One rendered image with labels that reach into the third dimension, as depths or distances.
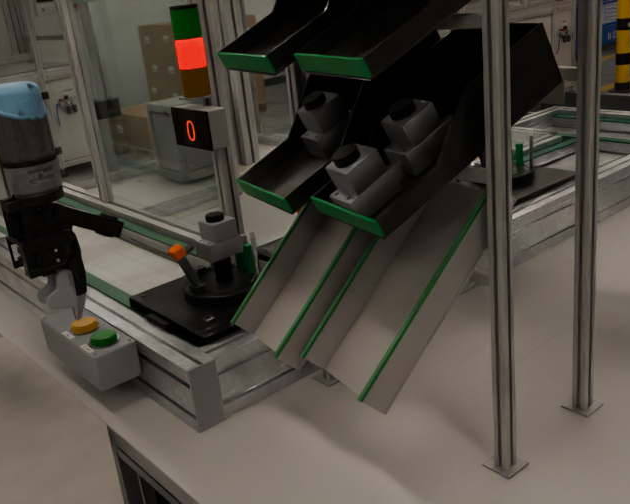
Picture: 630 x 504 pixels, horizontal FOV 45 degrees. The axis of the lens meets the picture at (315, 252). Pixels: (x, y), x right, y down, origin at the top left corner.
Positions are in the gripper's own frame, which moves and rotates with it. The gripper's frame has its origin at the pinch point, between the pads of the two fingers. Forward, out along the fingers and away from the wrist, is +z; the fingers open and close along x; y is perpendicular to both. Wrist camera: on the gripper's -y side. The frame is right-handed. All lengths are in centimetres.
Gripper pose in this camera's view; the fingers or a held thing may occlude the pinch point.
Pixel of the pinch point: (80, 309)
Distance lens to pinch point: 123.6
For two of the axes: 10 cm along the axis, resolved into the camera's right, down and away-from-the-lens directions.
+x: 6.4, 2.1, -7.4
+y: -7.6, 3.1, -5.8
